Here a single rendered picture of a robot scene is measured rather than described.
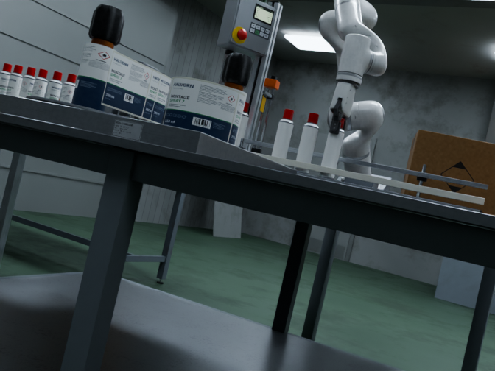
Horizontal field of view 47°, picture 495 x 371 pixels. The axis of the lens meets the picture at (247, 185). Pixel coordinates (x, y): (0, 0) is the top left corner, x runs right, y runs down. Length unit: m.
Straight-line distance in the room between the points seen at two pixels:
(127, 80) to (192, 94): 0.26
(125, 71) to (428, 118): 8.60
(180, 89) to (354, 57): 0.68
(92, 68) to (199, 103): 0.31
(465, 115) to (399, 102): 1.09
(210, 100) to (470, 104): 8.64
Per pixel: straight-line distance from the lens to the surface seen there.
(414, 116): 10.03
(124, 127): 1.30
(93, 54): 1.58
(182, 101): 1.45
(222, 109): 1.44
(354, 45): 1.93
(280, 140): 1.94
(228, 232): 9.14
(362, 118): 2.41
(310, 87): 10.76
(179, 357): 1.90
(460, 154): 2.05
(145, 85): 1.69
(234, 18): 2.15
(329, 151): 1.88
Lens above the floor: 0.78
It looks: 1 degrees up
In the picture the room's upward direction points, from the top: 13 degrees clockwise
